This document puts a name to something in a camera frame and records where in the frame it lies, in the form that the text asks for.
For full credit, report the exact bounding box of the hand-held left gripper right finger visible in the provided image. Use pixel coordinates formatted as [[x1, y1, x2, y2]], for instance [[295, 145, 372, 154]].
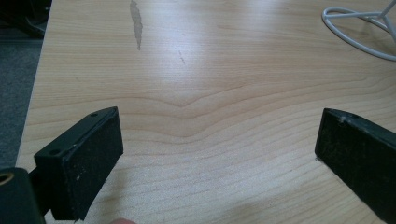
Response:
[[314, 107, 396, 224]]

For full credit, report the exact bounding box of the white wire display rack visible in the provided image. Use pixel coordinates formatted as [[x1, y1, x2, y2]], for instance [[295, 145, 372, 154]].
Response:
[[321, 0, 396, 63]]

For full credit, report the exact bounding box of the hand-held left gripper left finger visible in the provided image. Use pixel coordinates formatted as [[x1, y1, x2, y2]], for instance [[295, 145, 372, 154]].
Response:
[[33, 105, 125, 222]]

